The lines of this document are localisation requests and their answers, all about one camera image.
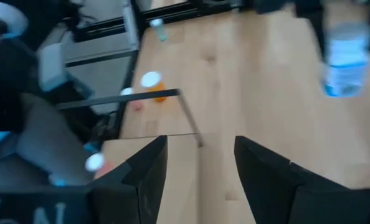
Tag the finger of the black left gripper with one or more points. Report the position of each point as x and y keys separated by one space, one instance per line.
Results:
x=314 y=21

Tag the small green pill bottle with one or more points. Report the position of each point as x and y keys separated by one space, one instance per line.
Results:
x=157 y=23

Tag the black table frame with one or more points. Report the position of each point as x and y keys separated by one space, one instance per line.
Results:
x=178 y=14

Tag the large orange pill bottle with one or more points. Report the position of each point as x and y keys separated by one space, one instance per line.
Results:
x=150 y=80

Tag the person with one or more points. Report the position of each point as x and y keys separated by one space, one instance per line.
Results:
x=4 y=77

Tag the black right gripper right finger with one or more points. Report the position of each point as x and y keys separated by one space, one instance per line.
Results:
x=266 y=183

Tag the small pink pill bottle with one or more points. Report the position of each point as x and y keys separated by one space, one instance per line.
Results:
x=94 y=161
x=127 y=91

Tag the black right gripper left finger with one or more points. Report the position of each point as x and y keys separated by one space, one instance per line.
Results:
x=141 y=186

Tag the white bottle blue label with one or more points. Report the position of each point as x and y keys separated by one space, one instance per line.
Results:
x=347 y=62

